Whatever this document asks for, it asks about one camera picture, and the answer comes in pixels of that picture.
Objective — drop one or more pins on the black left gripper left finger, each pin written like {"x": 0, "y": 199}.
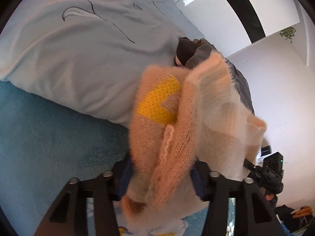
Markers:
{"x": 68, "y": 214}

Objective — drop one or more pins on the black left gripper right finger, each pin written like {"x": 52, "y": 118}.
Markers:
{"x": 253, "y": 214}

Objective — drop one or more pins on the fuzzy peach knit sweater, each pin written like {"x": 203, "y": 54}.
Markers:
{"x": 170, "y": 129}

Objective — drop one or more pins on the clothes pile on floor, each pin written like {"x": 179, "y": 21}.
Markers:
{"x": 294, "y": 220}

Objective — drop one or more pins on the right hand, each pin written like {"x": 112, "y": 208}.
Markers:
{"x": 267, "y": 196}

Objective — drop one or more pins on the teal floral plush blanket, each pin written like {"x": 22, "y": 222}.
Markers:
{"x": 43, "y": 145}

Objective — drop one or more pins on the dark grey garment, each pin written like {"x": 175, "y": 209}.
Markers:
{"x": 219, "y": 80}

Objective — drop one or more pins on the black fleece garment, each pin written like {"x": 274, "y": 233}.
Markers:
{"x": 185, "y": 51}

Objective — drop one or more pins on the light blue floral duvet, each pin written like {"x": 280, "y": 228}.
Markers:
{"x": 89, "y": 55}

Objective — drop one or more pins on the green wall plant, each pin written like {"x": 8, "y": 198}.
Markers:
{"x": 288, "y": 33}

